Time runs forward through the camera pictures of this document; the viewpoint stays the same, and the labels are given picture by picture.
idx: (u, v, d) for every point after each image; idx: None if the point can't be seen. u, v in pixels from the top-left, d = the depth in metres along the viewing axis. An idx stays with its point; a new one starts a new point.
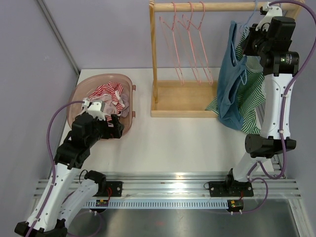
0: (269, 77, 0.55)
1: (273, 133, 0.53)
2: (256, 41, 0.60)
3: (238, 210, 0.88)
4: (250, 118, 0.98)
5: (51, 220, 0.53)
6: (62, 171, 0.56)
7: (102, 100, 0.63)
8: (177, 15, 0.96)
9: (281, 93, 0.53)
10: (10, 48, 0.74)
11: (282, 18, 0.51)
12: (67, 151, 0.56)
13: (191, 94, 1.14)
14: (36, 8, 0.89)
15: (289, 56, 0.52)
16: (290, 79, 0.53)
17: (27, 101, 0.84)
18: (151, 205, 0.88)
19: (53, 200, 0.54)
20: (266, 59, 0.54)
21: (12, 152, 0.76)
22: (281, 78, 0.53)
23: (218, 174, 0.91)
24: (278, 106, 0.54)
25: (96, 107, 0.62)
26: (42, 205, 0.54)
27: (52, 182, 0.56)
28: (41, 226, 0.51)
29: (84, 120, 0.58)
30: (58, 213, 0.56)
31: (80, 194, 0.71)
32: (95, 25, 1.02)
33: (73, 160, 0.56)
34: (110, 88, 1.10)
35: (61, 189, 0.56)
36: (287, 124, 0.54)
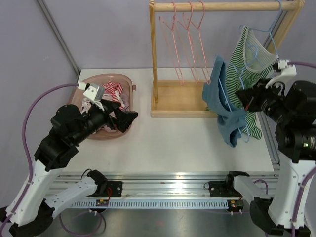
0: (287, 161, 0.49)
1: (285, 222, 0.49)
2: (269, 103, 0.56)
3: (238, 210, 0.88)
4: (251, 118, 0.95)
5: (26, 217, 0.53)
6: (40, 171, 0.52)
7: (99, 86, 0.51)
8: (178, 15, 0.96)
9: (298, 182, 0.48)
10: (10, 47, 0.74)
11: (306, 89, 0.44)
12: (48, 147, 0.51)
13: (192, 94, 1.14)
14: (36, 8, 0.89)
15: (313, 138, 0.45)
16: (312, 168, 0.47)
17: (27, 100, 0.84)
18: (151, 205, 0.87)
19: (27, 199, 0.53)
20: (286, 138, 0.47)
21: (12, 152, 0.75)
22: (301, 166, 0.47)
23: (218, 174, 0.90)
24: (294, 195, 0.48)
25: (90, 95, 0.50)
26: (19, 200, 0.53)
27: (28, 181, 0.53)
28: (16, 221, 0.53)
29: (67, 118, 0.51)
30: (36, 208, 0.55)
31: (76, 190, 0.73)
32: (96, 25, 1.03)
33: (51, 162, 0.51)
34: (110, 88, 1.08)
35: (38, 189, 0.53)
36: (302, 212, 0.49)
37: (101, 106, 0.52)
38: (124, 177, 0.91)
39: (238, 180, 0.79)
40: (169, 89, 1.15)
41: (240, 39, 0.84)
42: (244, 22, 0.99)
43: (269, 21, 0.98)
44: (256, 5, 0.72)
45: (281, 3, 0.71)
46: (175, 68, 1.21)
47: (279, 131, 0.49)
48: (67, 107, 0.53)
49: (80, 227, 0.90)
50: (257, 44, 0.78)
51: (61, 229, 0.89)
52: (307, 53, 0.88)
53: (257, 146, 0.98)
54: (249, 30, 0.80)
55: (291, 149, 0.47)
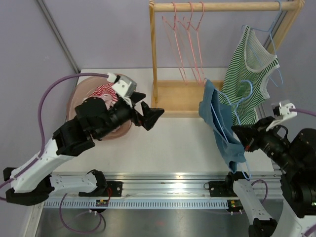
0: (292, 213, 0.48)
1: None
2: (272, 148, 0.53)
3: (238, 210, 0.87)
4: None
5: (23, 187, 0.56)
6: (50, 150, 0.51)
7: (131, 82, 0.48)
8: (178, 15, 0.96)
9: (301, 233, 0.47)
10: (10, 46, 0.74)
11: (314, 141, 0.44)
12: (66, 133, 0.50)
13: (192, 94, 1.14)
14: (36, 8, 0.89)
15: None
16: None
17: (27, 100, 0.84)
18: (151, 205, 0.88)
19: (30, 173, 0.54)
20: (293, 191, 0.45)
21: (13, 152, 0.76)
22: (306, 219, 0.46)
23: (218, 174, 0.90)
24: None
25: (121, 92, 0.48)
26: (23, 170, 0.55)
27: (38, 156, 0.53)
28: (14, 187, 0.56)
29: (91, 111, 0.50)
30: (35, 182, 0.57)
31: (78, 183, 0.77)
32: (96, 25, 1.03)
33: (62, 147, 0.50)
34: (110, 88, 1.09)
35: (42, 167, 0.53)
36: None
37: (129, 102, 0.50)
38: (124, 177, 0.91)
39: (241, 188, 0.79)
40: (169, 89, 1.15)
41: (242, 39, 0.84)
42: (244, 22, 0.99)
43: (270, 21, 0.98)
44: (256, 5, 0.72)
45: (281, 3, 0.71)
46: (178, 68, 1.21)
47: (285, 183, 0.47)
48: (95, 100, 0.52)
49: (82, 225, 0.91)
50: (258, 44, 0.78)
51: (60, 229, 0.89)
52: (307, 53, 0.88)
53: None
54: (250, 30, 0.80)
55: (297, 204, 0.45)
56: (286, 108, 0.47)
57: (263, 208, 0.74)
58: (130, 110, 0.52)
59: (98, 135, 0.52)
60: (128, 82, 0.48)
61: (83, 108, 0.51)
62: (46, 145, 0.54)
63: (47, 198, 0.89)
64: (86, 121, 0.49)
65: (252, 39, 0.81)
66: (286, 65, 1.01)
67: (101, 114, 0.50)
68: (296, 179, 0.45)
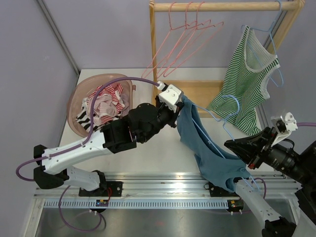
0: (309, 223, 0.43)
1: None
2: (283, 163, 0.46)
3: (238, 210, 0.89)
4: (250, 118, 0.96)
5: (54, 168, 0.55)
6: (97, 140, 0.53)
7: (180, 92, 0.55)
8: (177, 15, 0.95)
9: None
10: (9, 46, 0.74)
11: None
12: (117, 131, 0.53)
13: (192, 94, 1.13)
14: (36, 8, 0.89)
15: None
16: None
17: (27, 99, 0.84)
18: (151, 205, 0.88)
19: (67, 156, 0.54)
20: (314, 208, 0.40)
21: (13, 152, 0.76)
22: None
23: None
24: None
25: (171, 99, 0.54)
26: (61, 151, 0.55)
27: (82, 142, 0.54)
28: (45, 165, 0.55)
29: (144, 115, 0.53)
30: (65, 166, 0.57)
31: (86, 179, 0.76)
32: (95, 25, 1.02)
33: (111, 142, 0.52)
34: (110, 88, 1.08)
35: (83, 154, 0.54)
36: None
37: (175, 109, 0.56)
38: (124, 177, 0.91)
39: (244, 189, 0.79)
40: None
41: (242, 39, 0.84)
42: (244, 22, 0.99)
43: (270, 21, 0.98)
44: (256, 5, 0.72)
45: (281, 3, 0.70)
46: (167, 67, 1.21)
47: (304, 199, 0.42)
48: (149, 105, 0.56)
49: (84, 224, 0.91)
50: (258, 44, 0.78)
51: (61, 228, 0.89)
52: (307, 53, 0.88)
53: None
54: (250, 30, 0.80)
55: None
56: (293, 124, 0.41)
57: (270, 207, 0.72)
58: (172, 114, 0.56)
59: (144, 138, 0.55)
60: (177, 92, 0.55)
61: (137, 112, 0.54)
62: (92, 135, 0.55)
63: (47, 198, 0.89)
64: (137, 124, 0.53)
65: (252, 39, 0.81)
66: (286, 65, 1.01)
67: (153, 119, 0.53)
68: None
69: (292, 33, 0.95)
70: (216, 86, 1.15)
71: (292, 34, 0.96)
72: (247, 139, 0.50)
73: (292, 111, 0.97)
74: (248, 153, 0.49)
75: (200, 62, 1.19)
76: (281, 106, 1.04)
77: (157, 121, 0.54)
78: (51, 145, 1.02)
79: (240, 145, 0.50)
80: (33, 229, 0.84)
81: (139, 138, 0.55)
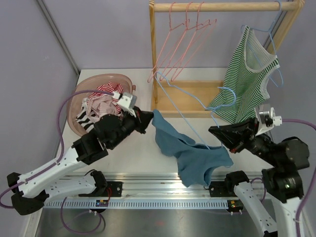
0: (277, 202, 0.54)
1: None
2: (259, 149, 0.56)
3: (238, 210, 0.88)
4: None
5: (32, 190, 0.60)
6: (70, 157, 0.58)
7: (132, 96, 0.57)
8: (177, 15, 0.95)
9: (293, 218, 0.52)
10: (10, 46, 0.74)
11: (296, 156, 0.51)
12: (86, 144, 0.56)
13: (191, 95, 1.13)
14: (36, 8, 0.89)
15: (292, 180, 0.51)
16: (298, 203, 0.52)
17: (27, 99, 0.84)
18: (151, 205, 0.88)
19: (44, 177, 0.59)
20: (270, 182, 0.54)
21: (12, 152, 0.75)
22: (290, 203, 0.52)
23: (217, 174, 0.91)
24: (294, 231, 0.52)
25: (126, 104, 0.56)
26: (36, 174, 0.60)
27: (56, 161, 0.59)
28: (23, 190, 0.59)
29: (108, 125, 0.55)
30: (43, 187, 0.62)
31: (74, 187, 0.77)
32: (95, 25, 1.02)
33: (84, 155, 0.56)
34: (110, 88, 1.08)
35: (59, 171, 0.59)
36: None
37: (133, 113, 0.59)
38: (124, 177, 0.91)
39: (244, 193, 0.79)
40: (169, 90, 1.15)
41: (242, 39, 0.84)
42: (244, 22, 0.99)
43: (269, 21, 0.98)
44: (257, 6, 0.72)
45: (281, 3, 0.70)
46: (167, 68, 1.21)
47: (266, 176, 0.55)
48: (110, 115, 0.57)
49: (82, 226, 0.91)
50: (258, 44, 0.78)
51: (61, 229, 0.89)
52: (306, 54, 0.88)
53: None
54: (250, 30, 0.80)
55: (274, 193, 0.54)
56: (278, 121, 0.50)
57: (269, 217, 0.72)
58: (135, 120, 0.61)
59: (112, 145, 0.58)
60: (130, 96, 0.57)
61: (100, 123, 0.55)
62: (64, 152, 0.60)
63: None
64: (103, 134, 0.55)
65: (251, 39, 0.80)
66: (286, 65, 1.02)
67: (116, 127, 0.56)
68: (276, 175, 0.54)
69: (292, 34, 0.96)
70: (216, 86, 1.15)
71: (291, 34, 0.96)
72: (231, 127, 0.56)
73: (292, 111, 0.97)
74: (232, 139, 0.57)
75: (199, 62, 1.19)
76: (281, 106, 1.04)
77: (121, 129, 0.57)
78: (51, 146, 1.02)
79: (224, 132, 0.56)
80: (33, 229, 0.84)
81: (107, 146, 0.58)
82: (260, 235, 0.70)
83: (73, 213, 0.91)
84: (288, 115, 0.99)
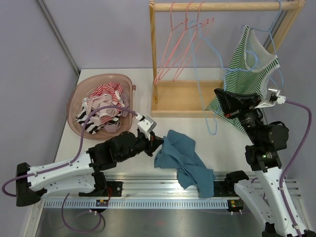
0: (261, 175, 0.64)
1: (290, 230, 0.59)
2: (248, 122, 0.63)
3: (238, 210, 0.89)
4: None
5: (39, 184, 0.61)
6: (84, 161, 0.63)
7: (153, 122, 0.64)
8: (177, 15, 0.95)
9: (277, 186, 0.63)
10: (10, 46, 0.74)
11: (276, 138, 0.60)
12: (99, 154, 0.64)
13: (191, 94, 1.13)
14: (36, 8, 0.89)
15: (270, 154, 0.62)
16: (279, 173, 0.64)
17: (27, 99, 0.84)
18: (151, 204, 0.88)
19: (55, 174, 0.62)
20: (251, 156, 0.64)
21: (12, 152, 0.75)
22: (271, 174, 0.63)
23: (217, 174, 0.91)
24: (281, 201, 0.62)
25: (145, 127, 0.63)
26: (48, 169, 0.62)
27: (69, 162, 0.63)
28: (31, 181, 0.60)
29: (125, 141, 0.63)
30: (47, 184, 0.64)
31: (73, 186, 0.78)
32: (95, 25, 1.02)
33: (96, 163, 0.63)
34: (110, 88, 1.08)
35: (70, 172, 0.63)
36: (297, 215, 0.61)
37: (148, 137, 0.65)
38: (124, 177, 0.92)
39: (244, 189, 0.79)
40: (169, 89, 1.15)
41: (242, 39, 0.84)
42: (244, 22, 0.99)
43: (269, 21, 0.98)
44: (257, 6, 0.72)
45: (281, 3, 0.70)
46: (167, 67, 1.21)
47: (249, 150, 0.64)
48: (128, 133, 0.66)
49: (83, 225, 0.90)
50: (258, 44, 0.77)
51: (61, 229, 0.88)
52: (306, 54, 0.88)
53: None
54: (250, 30, 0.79)
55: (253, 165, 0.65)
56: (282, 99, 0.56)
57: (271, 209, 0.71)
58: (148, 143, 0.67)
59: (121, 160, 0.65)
60: (151, 121, 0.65)
61: (119, 137, 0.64)
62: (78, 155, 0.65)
63: (48, 198, 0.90)
64: (118, 148, 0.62)
65: (252, 39, 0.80)
66: (286, 65, 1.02)
67: (132, 144, 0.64)
68: (256, 152, 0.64)
69: (292, 34, 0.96)
70: (216, 86, 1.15)
71: (291, 35, 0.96)
72: (235, 94, 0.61)
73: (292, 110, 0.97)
74: (231, 105, 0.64)
75: (200, 61, 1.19)
76: (281, 106, 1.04)
77: (135, 145, 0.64)
78: (51, 146, 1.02)
79: (227, 97, 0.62)
80: (33, 229, 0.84)
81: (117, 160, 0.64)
82: (261, 226, 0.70)
83: (73, 213, 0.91)
84: (288, 115, 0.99)
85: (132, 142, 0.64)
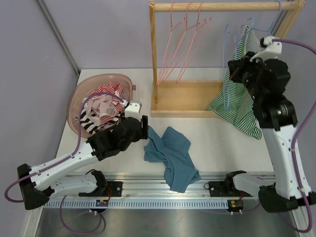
0: (270, 133, 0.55)
1: (295, 193, 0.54)
2: (248, 75, 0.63)
3: (238, 210, 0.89)
4: (250, 118, 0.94)
5: (45, 181, 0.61)
6: (85, 151, 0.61)
7: (140, 102, 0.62)
8: (177, 15, 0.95)
9: (288, 147, 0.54)
10: (10, 46, 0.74)
11: (276, 69, 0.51)
12: (101, 141, 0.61)
13: (191, 94, 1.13)
14: (36, 8, 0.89)
15: (284, 107, 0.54)
16: (294, 133, 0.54)
17: (27, 99, 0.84)
18: (151, 205, 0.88)
19: (58, 169, 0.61)
20: (262, 114, 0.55)
21: (12, 151, 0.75)
22: (284, 132, 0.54)
23: (218, 174, 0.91)
24: (290, 162, 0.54)
25: (134, 109, 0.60)
26: (50, 166, 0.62)
27: (71, 154, 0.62)
28: (36, 180, 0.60)
29: (131, 126, 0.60)
30: (54, 180, 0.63)
31: (77, 184, 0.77)
32: (95, 25, 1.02)
33: (98, 150, 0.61)
34: (110, 88, 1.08)
35: (73, 164, 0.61)
36: (304, 177, 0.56)
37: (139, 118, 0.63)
38: (124, 177, 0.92)
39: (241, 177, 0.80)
40: (169, 90, 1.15)
41: (242, 39, 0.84)
42: (244, 22, 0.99)
43: (269, 21, 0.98)
44: (258, 6, 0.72)
45: (281, 3, 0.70)
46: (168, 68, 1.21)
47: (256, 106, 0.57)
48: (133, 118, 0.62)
49: (82, 226, 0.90)
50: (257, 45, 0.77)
51: (61, 229, 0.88)
52: (306, 54, 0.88)
53: (257, 146, 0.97)
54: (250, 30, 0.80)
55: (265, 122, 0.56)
56: (270, 39, 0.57)
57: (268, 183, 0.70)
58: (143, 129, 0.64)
59: (125, 146, 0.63)
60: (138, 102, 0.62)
61: (125, 122, 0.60)
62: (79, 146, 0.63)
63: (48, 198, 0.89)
64: (125, 133, 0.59)
65: (252, 39, 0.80)
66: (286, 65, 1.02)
67: (138, 129, 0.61)
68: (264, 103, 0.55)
69: (292, 34, 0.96)
70: (216, 86, 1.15)
71: (292, 35, 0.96)
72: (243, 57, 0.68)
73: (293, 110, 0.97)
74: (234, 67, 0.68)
75: (199, 61, 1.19)
76: None
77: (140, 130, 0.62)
78: (51, 145, 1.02)
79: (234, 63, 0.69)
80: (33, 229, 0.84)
81: (122, 146, 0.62)
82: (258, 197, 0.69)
83: (73, 213, 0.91)
84: None
85: (138, 127, 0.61)
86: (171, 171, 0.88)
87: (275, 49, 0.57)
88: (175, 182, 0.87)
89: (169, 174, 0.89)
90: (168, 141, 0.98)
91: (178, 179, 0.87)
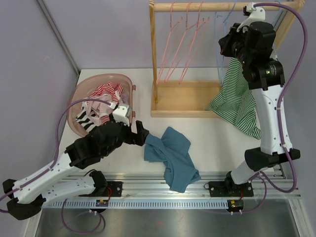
0: (258, 92, 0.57)
1: (277, 149, 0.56)
2: (236, 44, 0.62)
3: (238, 210, 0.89)
4: (250, 118, 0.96)
5: (27, 196, 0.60)
6: (63, 163, 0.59)
7: (129, 105, 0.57)
8: (177, 15, 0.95)
9: (274, 106, 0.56)
10: (10, 47, 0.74)
11: (261, 27, 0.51)
12: (80, 150, 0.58)
13: (191, 94, 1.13)
14: (36, 8, 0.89)
15: (273, 66, 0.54)
16: (280, 92, 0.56)
17: (27, 99, 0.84)
18: (151, 205, 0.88)
19: (37, 183, 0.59)
20: (252, 73, 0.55)
21: (12, 152, 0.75)
22: (271, 91, 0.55)
23: (217, 174, 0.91)
24: (274, 119, 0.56)
25: (121, 113, 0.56)
26: (30, 180, 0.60)
27: (50, 167, 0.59)
28: (18, 196, 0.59)
29: (110, 131, 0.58)
30: (39, 192, 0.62)
31: (73, 189, 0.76)
32: (95, 25, 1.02)
33: (77, 160, 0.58)
34: (110, 88, 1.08)
35: (53, 177, 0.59)
36: (287, 135, 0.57)
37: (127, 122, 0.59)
38: (124, 177, 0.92)
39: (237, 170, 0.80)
40: (169, 90, 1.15)
41: None
42: None
43: (269, 21, 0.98)
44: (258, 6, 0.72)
45: (281, 3, 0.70)
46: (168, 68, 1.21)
47: (246, 69, 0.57)
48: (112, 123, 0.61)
49: (82, 226, 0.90)
50: None
51: (61, 229, 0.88)
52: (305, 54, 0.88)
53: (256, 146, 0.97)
54: None
55: (255, 82, 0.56)
56: (253, 6, 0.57)
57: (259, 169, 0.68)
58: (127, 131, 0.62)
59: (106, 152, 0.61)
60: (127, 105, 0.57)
61: (103, 128, 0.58)
62: (58, 158, 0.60)
63: None
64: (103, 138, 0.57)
65: None
66: (286, 65, 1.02)
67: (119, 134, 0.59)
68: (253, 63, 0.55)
69: (292, 34, 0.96)
70: (216, 86, 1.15)
71: (291, 35, 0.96)
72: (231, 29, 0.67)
73: (293, 110, 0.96)
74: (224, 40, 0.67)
75: (199, 61, 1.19)
76: None
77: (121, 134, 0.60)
78: (51, 146, 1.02)
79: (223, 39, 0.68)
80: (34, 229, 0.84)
81: (102, 152, 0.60)
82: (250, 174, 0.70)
83: (73, 214, 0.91)
84: (289, 115, 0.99)
85: (117, 131, 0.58)
86: (171, 171, 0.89)
87: (258, 16, 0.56)
88: (174, 181, 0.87)
89: (170, 174, 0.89)
90: (169, 141, 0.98)
91: (178, 179, 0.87)
